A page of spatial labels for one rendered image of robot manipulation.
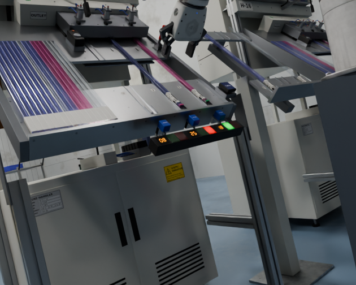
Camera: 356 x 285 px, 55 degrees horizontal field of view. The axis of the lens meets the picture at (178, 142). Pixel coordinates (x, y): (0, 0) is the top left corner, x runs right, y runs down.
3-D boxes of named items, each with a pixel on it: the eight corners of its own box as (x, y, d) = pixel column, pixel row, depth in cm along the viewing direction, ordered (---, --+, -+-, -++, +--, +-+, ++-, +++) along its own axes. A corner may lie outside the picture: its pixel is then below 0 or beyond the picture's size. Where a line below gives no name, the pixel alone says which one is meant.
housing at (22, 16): (133, 40, 157) (138, 9, 149) (20, 40, 128) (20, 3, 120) (124, 33, 161) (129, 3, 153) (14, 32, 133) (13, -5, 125)
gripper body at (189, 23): (186, 3, 88) (175, 43, 95) (215, 5, 94) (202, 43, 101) (171, -8, 92) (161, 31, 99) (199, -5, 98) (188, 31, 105)
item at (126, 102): (227, 112, 117) (230, 104, 116) (27, 149, 79) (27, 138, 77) (195, 85, 128) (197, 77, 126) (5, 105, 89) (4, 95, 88)
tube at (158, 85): (182, 108, 107) (183, 105, 106) (179, 108, 106) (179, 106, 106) (110, 39, 136) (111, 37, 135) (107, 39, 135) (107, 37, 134)
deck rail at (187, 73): (231, 119, 119) (237, 104, 116) (226, 120, 118) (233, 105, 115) (132, 34, 160) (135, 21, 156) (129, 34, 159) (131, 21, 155)
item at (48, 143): (227, 120, 118) (234, 103, 114) (29, 161, 79) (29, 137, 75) (225, 118, 119) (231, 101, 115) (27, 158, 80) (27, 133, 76)
